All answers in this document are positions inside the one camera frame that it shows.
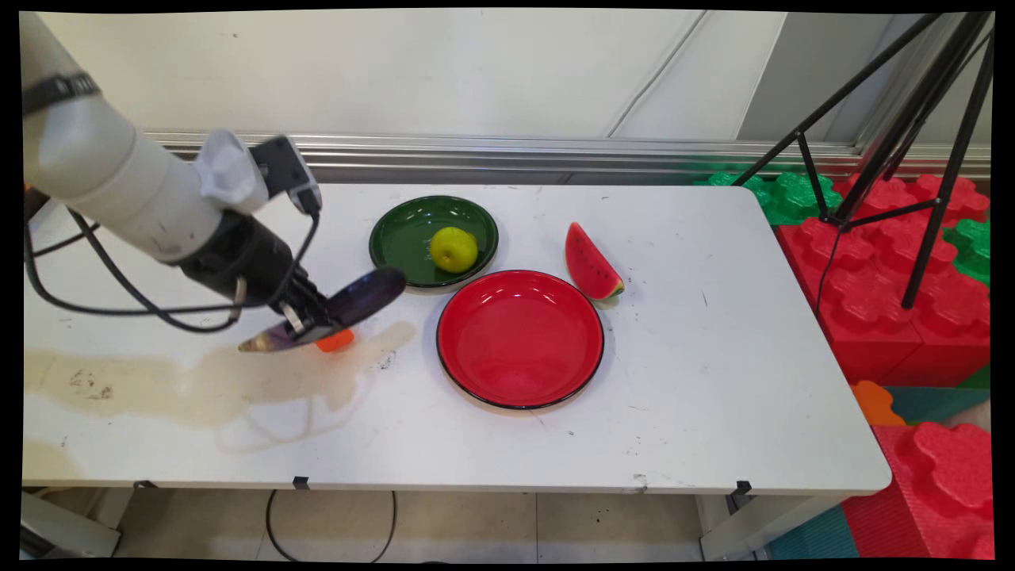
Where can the large red foam block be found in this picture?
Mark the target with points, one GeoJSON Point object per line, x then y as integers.
{"type": "Point", "coordinates": [872, 301]}

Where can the red plate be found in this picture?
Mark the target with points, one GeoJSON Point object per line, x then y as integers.
{"type": "Point", "coordinates": [519, 341]}

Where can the aluminium rail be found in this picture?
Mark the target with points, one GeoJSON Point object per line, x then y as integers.
{"type": "Point", "coordinates": [515, 155]}

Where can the green foam block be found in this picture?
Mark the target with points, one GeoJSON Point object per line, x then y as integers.
{"type": "Point", "coordinates": [974, 250]}
{"type": "Point", "coordinates": [781, 198]}

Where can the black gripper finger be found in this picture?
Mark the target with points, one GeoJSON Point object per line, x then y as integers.
{"type": "Point", "coordinates": [295, 319]}
{"type": "Point", "coordinates": [319, 305]}

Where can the orange carrot piece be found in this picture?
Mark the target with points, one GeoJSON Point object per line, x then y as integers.
{"type": "Point", "coordinates": [337, 341]}

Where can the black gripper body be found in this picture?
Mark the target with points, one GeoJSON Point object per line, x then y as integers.
{"type": "Point", "coordinates": [238, 266]}

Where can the purple eggplant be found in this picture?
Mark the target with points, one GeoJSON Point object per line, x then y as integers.
{"type": "Point", "coordinates": [369, 293]}

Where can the watermelon slice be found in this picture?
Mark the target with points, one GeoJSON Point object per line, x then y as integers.
{"type": "Point", "coordinates": [591, 266]}

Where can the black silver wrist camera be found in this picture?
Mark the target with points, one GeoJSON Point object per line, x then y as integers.
{"type": "Point", "coordinates": [289, 170]}

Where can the green plate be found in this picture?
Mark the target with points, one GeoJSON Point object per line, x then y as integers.
{"type": "Point", "coordinates": [404, 242]}

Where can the white table leg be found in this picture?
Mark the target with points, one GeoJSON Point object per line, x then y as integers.
{"type": "Point", "coordinates": [67, 527]}
{"type": "Point", "coordinates": [761, 523]}

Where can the black tripod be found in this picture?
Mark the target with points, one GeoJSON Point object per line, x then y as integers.
{"type": "Point", "coordinates": [947, 103]}

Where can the orange foam piece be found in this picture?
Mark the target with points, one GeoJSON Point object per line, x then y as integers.
{"type": "Point", "coordinates": [875, 403]}

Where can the yellow green apple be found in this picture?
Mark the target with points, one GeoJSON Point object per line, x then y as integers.
{"type": "Point", "coordinates": [453, 250]}

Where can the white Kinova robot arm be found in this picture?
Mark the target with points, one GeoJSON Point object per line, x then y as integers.
{"type": "Point", "coordinates": [119, 174]}

